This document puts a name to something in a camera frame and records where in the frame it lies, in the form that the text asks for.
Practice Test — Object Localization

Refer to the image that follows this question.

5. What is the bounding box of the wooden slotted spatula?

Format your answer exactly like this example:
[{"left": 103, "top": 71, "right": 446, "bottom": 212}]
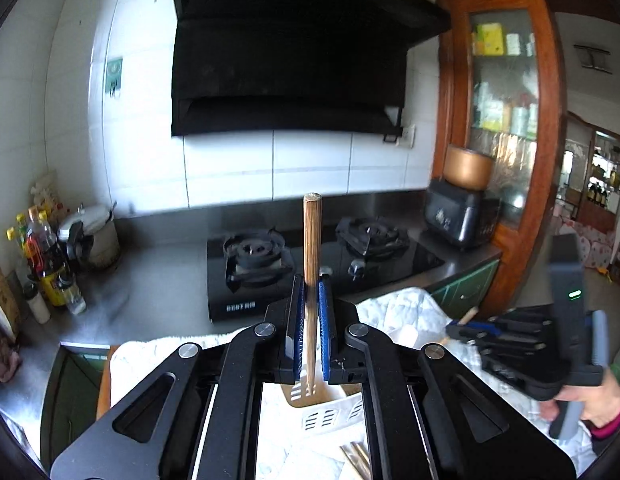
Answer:
[{"left": 293, "top": 192, "right": 337, "bottom": 398}]

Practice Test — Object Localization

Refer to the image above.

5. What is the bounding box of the right hand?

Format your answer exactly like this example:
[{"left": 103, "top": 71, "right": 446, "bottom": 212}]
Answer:
[{"left": 540, "top": 367, "right": 620, "bottom": 441}]

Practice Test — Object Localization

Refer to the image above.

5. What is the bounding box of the black gas stove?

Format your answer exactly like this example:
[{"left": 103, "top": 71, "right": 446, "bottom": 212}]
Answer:
[{"left": 207, "top": 218, "right": 444, "bottom": 322}]

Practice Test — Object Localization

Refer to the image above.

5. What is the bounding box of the white quilted cloth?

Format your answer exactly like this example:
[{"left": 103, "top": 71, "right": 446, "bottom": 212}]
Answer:
[{"left": 109, "top": 286, "right": 598, "bottom": 480}]

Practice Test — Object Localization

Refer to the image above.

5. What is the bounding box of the white utensil holder caddy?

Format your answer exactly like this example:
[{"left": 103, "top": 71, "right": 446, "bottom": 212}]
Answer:
[{"left": 259, "top": 384, "right": 366, "bottom": 448}]

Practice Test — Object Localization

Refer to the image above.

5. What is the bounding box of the black rice cooker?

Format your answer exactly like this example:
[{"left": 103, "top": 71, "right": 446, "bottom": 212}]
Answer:
[{"left": 424, "top": 179, "right": 500, "bottom": 249}]

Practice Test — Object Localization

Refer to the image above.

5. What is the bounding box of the copper inner pot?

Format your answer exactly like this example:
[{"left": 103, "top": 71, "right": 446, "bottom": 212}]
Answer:
[{"left": 443, "top": 144, "right": 495, "bottom": 192}]

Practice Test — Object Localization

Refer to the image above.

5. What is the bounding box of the white pressure cooker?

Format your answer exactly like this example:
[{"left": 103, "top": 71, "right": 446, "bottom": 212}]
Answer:
[{"left": 57, "top": 204, "right": 120, "bottom": 272}]

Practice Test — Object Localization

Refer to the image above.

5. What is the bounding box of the black range hood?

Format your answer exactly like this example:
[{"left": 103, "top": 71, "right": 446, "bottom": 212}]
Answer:
[{"left": 171, "top": 0, "right": 451, "bottom": 138}]

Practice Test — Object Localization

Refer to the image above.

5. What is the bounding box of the yellow cap oil bottle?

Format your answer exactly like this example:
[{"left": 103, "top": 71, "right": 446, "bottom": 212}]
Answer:
[{"left": 6, "top": 206, "right": 86, "bottom": 315}]

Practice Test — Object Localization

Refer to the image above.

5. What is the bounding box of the wooden glass cabinet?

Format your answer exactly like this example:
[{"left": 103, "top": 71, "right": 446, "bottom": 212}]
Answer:
[{"left": 432, "top": 0, "right": 566, "bottom": 316}]

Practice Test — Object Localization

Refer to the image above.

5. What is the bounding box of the wall socket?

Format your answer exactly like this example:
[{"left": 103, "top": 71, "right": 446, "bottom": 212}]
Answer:
[{"left": 395, "top": 125, "right": 416, "bottom": 150}]

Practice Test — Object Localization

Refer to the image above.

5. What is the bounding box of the wall hook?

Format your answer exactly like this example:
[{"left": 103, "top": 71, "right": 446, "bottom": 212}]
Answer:
[{"left": 104, "top": 58, "right": 124, "bottom": 98}]

